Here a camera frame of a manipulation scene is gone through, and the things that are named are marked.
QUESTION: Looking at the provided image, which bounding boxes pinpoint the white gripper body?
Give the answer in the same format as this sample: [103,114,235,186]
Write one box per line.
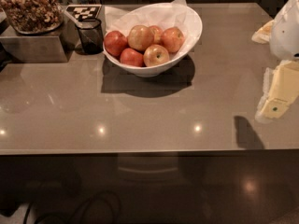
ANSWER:
[269,0,299,61]

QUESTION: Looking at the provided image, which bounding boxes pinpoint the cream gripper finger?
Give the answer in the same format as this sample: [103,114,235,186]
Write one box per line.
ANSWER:
[255,60,299,123]
[251,21,274,44]

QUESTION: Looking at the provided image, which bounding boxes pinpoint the white ceramic bowl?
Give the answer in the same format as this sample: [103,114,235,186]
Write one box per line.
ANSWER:
[104,6,203,77]

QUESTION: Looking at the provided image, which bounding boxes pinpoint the back small red apple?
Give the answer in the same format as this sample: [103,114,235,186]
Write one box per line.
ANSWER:
[150,25,163,44]

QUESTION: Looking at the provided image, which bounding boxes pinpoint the front centre yellow-red apple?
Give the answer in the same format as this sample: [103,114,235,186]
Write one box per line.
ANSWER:
[143,44,170,67]

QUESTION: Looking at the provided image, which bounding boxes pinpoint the yellow-red apple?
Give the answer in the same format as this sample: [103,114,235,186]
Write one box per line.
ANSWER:
[143,44,170,67]
[128,25,154,51]

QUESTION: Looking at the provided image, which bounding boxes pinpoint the top centre yellow-red apple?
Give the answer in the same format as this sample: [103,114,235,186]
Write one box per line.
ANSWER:
[128,25,154,51]

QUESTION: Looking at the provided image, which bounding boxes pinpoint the white paper liner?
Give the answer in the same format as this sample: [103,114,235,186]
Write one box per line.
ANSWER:
[105,0,187,35]

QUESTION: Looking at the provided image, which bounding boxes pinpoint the black mesh cup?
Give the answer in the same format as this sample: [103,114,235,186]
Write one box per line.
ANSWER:
[77,19,104,54]

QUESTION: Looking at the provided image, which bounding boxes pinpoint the white utensil in cup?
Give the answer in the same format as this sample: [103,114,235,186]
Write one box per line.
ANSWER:
[64,10,82,28]

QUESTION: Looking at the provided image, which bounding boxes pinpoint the black white fiducial marker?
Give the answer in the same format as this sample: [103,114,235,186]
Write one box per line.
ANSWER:
[66,5,101,21]

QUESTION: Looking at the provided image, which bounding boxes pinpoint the grey metal box stand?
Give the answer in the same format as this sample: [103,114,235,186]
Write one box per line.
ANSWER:
[0,15,79,63]

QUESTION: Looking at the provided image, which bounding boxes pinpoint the glass jar of nuts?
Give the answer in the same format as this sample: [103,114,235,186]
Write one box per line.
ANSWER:
[0,0,64,35]

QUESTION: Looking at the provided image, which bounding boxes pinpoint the black floor cable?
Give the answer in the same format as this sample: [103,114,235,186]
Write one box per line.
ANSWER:
[21,189,122,224]

